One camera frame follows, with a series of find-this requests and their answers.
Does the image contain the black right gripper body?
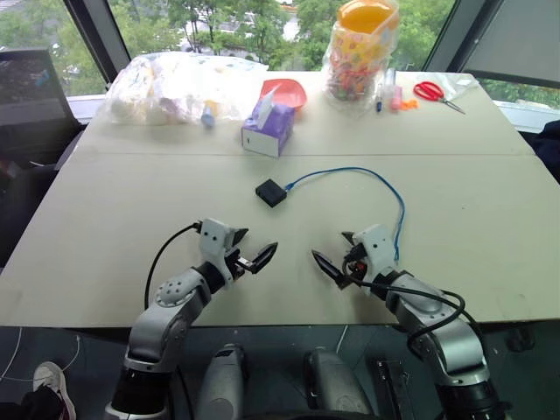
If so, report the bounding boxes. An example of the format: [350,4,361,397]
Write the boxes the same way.
[342,243,369,280]

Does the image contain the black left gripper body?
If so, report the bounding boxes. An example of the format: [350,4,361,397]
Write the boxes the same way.
[224,248,257,282]

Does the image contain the small black electronic box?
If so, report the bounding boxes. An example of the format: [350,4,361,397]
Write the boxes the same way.
[255,177,289,208]

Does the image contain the purple tissue box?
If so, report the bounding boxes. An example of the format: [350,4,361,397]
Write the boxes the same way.
[240,84,298,159]

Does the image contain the grey rounded robot leg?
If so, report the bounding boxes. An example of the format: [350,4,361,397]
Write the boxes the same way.
[303,346,374,420]
[202,342,247,420]

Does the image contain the blue yellow small bottle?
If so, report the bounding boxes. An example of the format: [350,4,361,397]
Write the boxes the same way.
[200,99,218,130]

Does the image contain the red plastic bowl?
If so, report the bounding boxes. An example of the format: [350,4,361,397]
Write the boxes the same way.
[260,78,309,111]

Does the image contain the clear bag of white items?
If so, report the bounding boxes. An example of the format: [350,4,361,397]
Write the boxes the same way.
[97,51,270,129]

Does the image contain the candy jar with orange lid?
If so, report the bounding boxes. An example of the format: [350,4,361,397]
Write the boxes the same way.
[322,0,401,118]

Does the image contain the black table caster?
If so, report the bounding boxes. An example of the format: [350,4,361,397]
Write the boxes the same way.
[506,326,537,354]

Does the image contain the clear plastic bag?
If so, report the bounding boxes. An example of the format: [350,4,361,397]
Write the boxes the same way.
[430,71,481,102]

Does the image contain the black office chair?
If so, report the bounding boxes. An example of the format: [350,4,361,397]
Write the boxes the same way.
[0,124,87,269]

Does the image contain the dark blue cloth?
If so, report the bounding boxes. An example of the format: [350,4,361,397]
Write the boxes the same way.
[530,119,560,186]

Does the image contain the white sneaker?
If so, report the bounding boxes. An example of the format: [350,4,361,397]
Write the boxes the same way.
[31,360,77,420]

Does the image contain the black monitor screen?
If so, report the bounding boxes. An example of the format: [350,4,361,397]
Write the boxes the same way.
[0,48,74,129]

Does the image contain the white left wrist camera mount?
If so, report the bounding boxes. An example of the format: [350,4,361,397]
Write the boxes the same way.
[199,217,240,291]

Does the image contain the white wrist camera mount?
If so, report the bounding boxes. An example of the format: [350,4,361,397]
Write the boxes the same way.
[199,217,240,291]
[351,223,400,282]

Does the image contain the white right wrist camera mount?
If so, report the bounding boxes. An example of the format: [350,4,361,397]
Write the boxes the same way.
[351,223,400,282]

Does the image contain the blue cable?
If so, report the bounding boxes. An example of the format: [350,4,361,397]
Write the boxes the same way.
[283,166,406,264]

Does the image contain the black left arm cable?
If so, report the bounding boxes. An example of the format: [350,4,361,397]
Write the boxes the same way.
[143,221,204,312]

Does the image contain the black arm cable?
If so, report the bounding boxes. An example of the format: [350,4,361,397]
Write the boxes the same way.
[143,221,204,312]
[344,274,467,356]

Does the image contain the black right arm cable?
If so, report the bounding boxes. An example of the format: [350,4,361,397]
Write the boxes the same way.
[344,274,467,356]

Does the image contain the red handled scissors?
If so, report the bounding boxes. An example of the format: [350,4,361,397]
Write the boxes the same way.
[412,80,467,116]

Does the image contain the dark window frame post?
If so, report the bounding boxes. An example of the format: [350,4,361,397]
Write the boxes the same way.
[421,0,560,88]
[62,0,133,88]

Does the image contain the white floor cable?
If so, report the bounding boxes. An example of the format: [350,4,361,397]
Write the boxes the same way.
[0,325,82,382]

